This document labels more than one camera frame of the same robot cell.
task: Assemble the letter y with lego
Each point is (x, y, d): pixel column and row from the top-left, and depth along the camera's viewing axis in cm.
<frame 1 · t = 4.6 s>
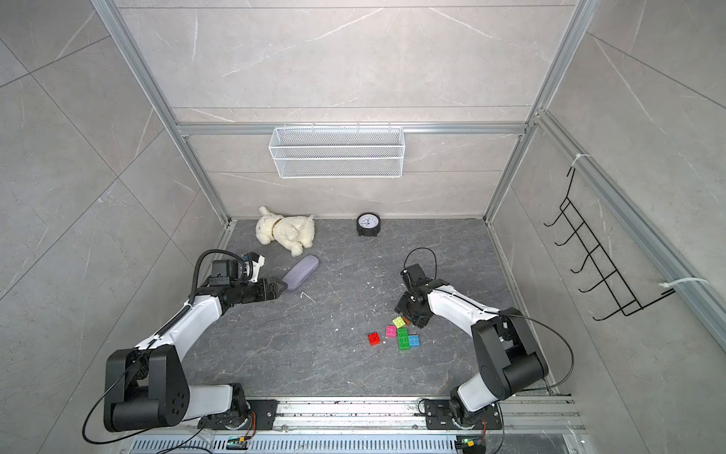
left hand: (276, 283, 89), fingers open
right hand: (403, 312, 91), fingers open
cream plush dog toy: (294, 233, 104), point 11 cm above the table
black round clock: (368, 224, 117), point 3 cm above the table
purple glasses case: (301, 270, 102), point 3 cm above the table
red lego brick: (373, 339, 87), point 2 cm above the table
pink lego brick: (391, 331, 89), on the table
green long lego brick: (404, 339, 87), point 2 cm above the table
blue lego brick: (415, 340, 87), on the table
yellow-green lego brick: (399, 322, 90), point 3 cm above the table

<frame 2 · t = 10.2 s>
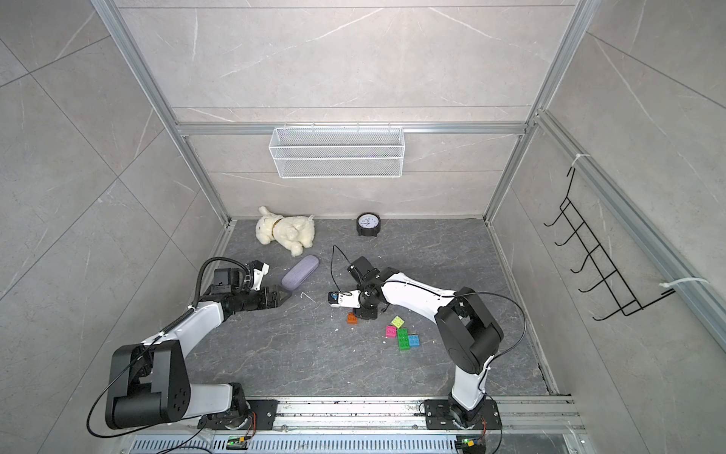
left hand: (281, 291, 89), fingers open
right hand: (360, 303, 90), fingers open
orange lego brick: (352, 319, 92), point 2 cm above the table
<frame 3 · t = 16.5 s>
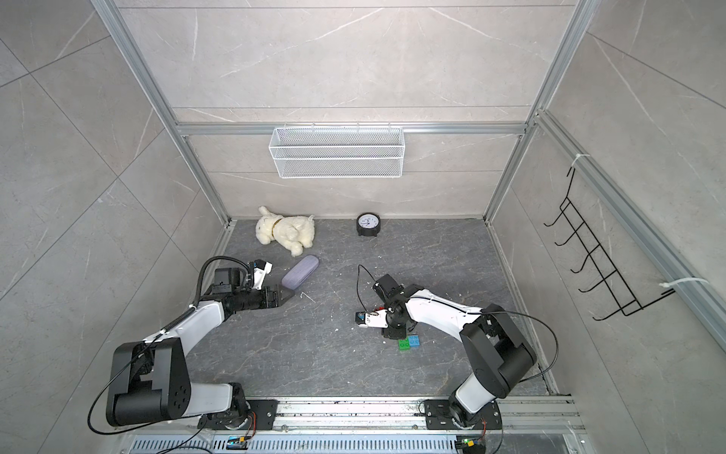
left hand: (285, 290, 88), fingers open
right hand: (391, 323, 89), fingers open
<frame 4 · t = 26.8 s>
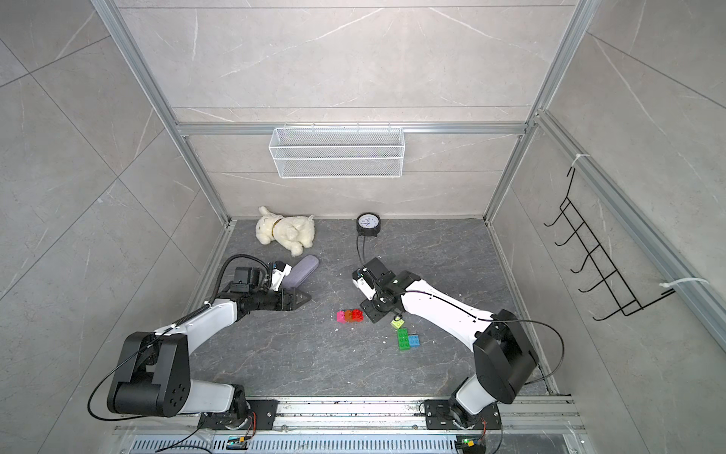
left hand: (302, 294, 88), fingers open
right hand: (374, 306, 84), fingers open
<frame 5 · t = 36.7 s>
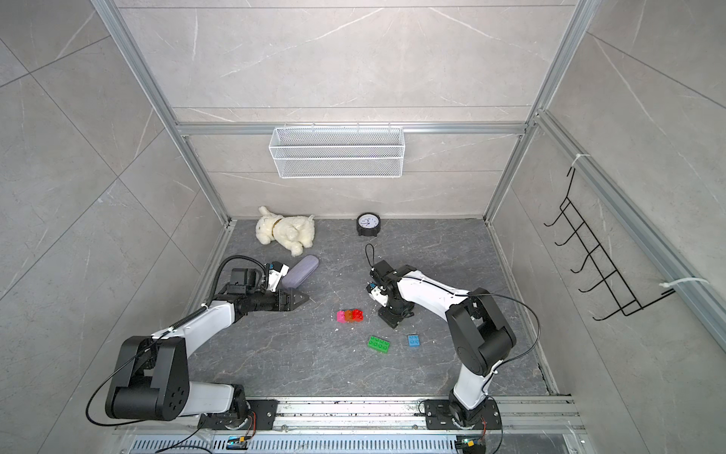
left hand: (300, 294, 87), fingers open
right hand: (397, 315, 89), fingers open
green long lego brick: (379, 344, 86), point 2 cm above the table
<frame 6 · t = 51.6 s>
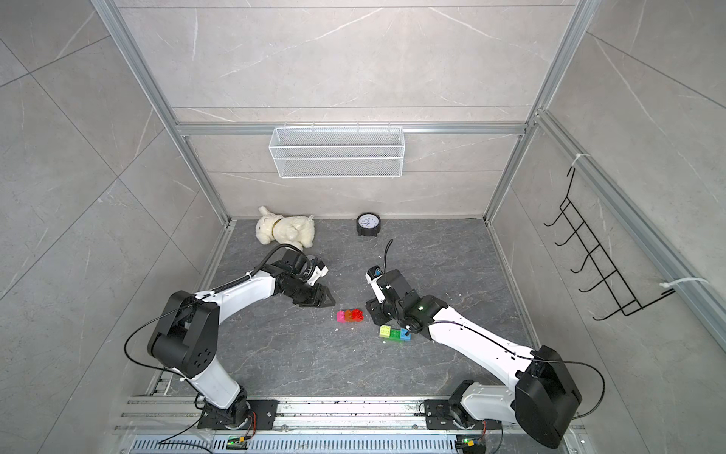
left hand: (329, 298, 89), fingers open
right hand: (375, 302, 81), fingers open
green long lego brick: (395, 334, 88), point 2 cm above the table
